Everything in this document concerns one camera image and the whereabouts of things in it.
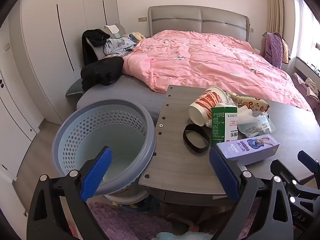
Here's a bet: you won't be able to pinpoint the beige curtain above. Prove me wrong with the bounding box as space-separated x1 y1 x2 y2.
265 0 285 34

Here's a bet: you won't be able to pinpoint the grey padded headboard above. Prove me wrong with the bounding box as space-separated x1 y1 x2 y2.
148 6 250 42

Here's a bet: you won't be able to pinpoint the white round container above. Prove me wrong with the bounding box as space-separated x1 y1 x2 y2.
102 187 150 205

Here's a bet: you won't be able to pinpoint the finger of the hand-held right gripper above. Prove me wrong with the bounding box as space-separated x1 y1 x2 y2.
270 159 302 187
297 150 320 178

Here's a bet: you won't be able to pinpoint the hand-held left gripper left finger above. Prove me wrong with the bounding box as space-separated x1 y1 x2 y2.
27 146 113 240

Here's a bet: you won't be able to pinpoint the grey cushion with white label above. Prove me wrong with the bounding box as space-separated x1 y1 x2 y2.
97 24 125 39

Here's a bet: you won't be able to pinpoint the light blue garment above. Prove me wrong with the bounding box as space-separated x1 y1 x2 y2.
104 36 137 57

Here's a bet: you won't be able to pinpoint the green and white carton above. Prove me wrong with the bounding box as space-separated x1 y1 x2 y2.
211 102 238 147

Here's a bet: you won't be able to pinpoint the red striped paper cup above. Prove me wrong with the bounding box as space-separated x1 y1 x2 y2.
188 86 234 127

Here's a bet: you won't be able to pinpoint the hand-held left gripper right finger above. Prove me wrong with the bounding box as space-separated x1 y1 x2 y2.
209 146 294 240

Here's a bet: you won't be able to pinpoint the black jacket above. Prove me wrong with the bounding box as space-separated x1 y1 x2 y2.
80 57 125 92

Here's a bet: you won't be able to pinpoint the grey bed sheet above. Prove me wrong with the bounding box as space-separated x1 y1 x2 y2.
76 76 170 113

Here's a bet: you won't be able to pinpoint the purple cartoon box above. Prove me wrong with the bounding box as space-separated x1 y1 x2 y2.
216 134 280 167

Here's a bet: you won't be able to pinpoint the white tissue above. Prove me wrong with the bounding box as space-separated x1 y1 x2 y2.
236 105 260 125

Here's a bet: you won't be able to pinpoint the pink duvet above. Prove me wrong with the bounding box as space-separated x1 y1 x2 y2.
122 29 313 112

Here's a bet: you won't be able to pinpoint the black garment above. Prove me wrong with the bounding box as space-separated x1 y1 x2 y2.
82 29 110 65

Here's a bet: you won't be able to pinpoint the white wardrobe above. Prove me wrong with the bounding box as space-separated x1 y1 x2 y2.
7 0 120 123

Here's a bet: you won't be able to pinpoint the cream printed snack wrapper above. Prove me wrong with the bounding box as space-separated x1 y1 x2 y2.
226 92 270 113

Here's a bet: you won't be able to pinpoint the window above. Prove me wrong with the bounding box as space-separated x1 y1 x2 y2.
294 0 320 80

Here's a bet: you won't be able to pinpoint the yellow quilted garment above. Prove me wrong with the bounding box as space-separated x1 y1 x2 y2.
281 36 292 64

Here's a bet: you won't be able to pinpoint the pale blue wipes packet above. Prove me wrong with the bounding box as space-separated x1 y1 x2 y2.
237 114 277 138

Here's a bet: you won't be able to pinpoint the black elastic band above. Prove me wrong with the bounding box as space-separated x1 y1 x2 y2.
183 124 210 153

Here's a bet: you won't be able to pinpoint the white cabinet doors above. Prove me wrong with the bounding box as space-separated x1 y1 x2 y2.
0 22 44 218

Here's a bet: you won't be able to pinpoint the blue perforated plastic basket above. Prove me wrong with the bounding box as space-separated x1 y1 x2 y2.
51 99 157 197

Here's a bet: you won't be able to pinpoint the beige clothes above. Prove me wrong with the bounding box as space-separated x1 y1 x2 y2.
292 72 319 98

